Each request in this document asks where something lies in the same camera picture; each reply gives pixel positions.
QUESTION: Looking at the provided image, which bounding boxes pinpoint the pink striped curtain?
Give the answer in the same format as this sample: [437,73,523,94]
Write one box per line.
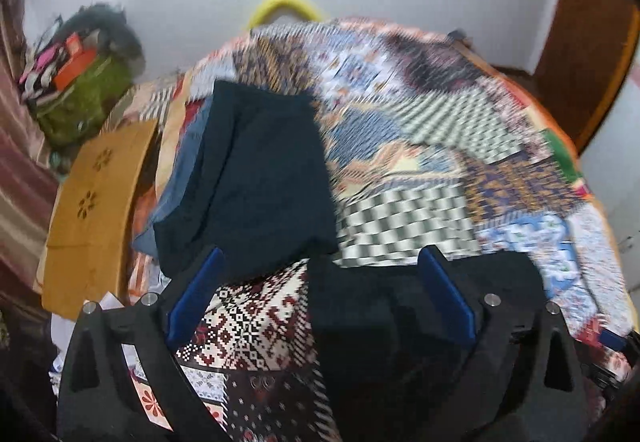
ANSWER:
[1,0,58,293]

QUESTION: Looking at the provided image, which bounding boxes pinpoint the orange box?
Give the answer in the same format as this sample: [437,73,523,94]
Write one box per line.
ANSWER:
[53,48,96,90]

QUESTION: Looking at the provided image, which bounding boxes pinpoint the yellow curved headboard cushion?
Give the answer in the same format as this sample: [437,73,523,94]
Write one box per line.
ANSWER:
[246,0,326,30]

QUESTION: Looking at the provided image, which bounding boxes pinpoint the green fabric storage bag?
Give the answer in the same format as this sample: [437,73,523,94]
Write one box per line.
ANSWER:
[34,55,132,149]

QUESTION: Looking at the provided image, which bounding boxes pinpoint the white crumpled cloth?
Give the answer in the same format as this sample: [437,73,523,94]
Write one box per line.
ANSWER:
[49,313,94,399]

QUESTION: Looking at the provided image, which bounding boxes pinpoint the wooden folding lap table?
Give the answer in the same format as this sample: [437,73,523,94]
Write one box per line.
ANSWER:
[41,120,157,321]

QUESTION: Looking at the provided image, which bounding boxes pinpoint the dark teal folded garment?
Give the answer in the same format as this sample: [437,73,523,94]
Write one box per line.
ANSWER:
[154,81,337,284]

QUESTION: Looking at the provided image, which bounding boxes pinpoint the blue denim jeans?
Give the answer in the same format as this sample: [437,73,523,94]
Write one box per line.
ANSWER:
[132,102,210,259]

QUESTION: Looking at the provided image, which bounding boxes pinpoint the colourful patchwork bed quilt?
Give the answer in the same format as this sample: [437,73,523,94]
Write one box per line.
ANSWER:
[119,17,637,442]

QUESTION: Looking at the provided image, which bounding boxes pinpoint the grey plush toy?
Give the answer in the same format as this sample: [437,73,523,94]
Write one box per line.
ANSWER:
[55,3,145,76]

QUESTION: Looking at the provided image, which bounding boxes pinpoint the black pants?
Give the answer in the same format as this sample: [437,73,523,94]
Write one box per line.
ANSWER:
[307,258,466,441]

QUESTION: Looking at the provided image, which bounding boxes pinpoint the wooden door frame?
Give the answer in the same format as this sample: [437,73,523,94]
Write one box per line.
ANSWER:
[534,0,639,151]

